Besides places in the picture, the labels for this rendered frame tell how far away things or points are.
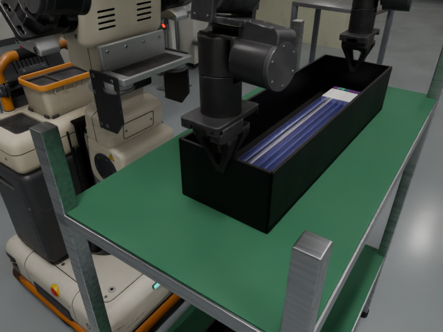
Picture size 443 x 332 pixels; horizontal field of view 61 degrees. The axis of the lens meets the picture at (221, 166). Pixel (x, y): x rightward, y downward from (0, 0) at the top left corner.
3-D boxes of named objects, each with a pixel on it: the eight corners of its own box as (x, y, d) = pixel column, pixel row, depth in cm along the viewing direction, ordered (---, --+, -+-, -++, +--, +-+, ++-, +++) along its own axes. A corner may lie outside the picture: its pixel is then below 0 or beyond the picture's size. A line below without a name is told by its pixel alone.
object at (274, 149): (332, 98, 99) (334, 85, 97) (358, 104, 96) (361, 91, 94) (216, 190, 65) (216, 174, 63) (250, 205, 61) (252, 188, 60)
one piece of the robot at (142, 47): (88, 124, 103) (71, 44, 92) (159, 93, 122) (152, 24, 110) (128, 141, 95) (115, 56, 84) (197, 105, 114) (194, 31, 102)
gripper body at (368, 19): (379, 36, 93) (385, 4, 89) (364, 46, 86) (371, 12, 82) (353, 33, 96) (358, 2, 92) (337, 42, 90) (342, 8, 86)
